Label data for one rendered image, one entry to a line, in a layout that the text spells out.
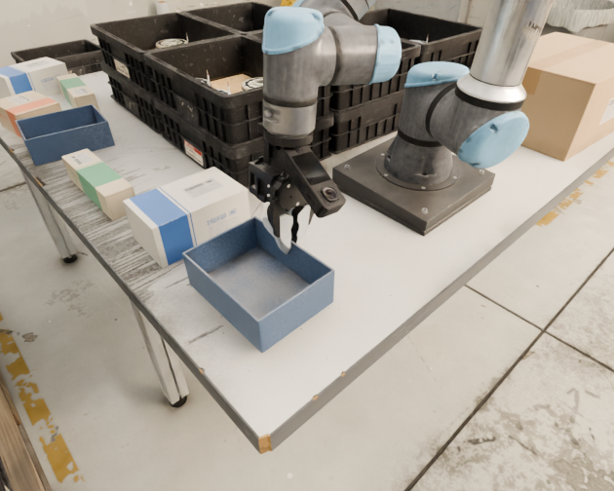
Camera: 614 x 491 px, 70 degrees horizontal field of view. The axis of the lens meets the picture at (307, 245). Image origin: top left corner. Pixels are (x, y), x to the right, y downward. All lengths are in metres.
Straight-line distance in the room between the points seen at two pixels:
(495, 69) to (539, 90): 0.51
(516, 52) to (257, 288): 0.55
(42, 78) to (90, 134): 0.51
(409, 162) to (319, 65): 0.43
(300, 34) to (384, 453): 1.13
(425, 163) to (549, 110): 0.43
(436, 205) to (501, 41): 0.33
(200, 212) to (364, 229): 0.33
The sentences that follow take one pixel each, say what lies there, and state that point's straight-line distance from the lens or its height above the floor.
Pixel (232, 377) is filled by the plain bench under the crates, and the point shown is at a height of 0.70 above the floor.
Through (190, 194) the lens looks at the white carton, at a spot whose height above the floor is 0.79.
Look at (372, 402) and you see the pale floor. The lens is 1.46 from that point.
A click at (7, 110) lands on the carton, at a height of 0.77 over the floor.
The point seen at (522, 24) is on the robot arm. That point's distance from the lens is 0.79.
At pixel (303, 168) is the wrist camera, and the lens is 0.62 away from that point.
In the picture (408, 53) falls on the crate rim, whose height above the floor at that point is 0.92.
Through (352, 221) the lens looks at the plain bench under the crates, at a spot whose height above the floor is 0.70.
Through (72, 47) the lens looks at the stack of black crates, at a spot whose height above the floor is 0.57.
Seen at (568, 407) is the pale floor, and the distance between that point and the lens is 1.65.
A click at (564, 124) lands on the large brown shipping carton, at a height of 0.79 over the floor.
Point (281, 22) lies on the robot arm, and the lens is 0.59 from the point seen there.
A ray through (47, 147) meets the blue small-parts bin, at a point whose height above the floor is 0.74.
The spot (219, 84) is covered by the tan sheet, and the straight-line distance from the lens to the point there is 1.30.
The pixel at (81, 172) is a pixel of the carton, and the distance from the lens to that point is 1.09.
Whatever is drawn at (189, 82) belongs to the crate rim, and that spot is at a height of 0.92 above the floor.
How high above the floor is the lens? 1.24
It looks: 39 degrees down
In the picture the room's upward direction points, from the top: straight up
